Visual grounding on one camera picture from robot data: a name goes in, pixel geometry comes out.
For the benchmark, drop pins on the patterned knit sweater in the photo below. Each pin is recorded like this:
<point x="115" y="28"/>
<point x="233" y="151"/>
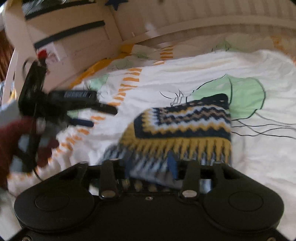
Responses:
<point x="185" y="120"/>

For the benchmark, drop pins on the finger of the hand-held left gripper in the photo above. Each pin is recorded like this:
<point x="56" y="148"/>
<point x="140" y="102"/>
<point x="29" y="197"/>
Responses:
<point x="104" y="109"/>
<point x="81" y="122"/>

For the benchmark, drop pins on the person's left forearm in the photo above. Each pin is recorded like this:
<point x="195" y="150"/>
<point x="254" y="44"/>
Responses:
<point x="11" y="143"/>

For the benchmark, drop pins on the red and white sticker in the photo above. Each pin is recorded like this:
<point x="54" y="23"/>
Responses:
<point x="42" y="54"/>

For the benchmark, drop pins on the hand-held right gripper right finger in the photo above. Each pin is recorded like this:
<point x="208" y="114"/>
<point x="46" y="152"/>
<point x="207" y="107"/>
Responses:
<point x="173" y="166"/>

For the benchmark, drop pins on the wooden bed frame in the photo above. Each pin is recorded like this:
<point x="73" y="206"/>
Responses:
<point x="81" y="46"/>

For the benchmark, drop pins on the blue star sticker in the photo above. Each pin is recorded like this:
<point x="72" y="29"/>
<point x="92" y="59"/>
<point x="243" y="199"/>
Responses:
<point x="115" y="4"/>

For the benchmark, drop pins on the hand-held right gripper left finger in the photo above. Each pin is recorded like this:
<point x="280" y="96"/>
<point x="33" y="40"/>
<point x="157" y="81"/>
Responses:
<point x="112" y="176"/>

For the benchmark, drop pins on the white printed duvet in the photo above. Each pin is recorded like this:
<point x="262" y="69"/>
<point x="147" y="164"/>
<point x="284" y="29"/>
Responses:
<point x="266" y="162"/>

